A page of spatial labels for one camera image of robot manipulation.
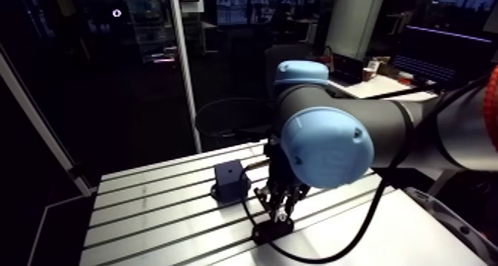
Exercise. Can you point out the pale frame bar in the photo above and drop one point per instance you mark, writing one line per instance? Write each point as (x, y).
(39, 123)

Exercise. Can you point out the dark blue-grey block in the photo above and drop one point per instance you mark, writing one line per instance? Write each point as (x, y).
(229, 180)

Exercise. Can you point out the pale square column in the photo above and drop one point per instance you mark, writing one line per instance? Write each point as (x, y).
(352, 22)

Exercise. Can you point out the white desk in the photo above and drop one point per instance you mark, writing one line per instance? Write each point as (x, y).
(385, 88)

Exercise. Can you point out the computer screen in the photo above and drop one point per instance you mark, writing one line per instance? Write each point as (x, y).
(439, 55)

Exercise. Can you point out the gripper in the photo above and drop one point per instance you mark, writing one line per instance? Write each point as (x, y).
(277, 162)

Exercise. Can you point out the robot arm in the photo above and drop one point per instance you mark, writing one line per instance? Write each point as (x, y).
(389, 123)

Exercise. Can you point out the pale holed strip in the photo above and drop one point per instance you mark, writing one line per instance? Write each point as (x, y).
(451, 221)

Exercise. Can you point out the black oval holder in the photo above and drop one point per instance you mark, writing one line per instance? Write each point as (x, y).
(272, 230)

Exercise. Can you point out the white slanted post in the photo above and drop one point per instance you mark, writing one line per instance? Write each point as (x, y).
(184, 73)

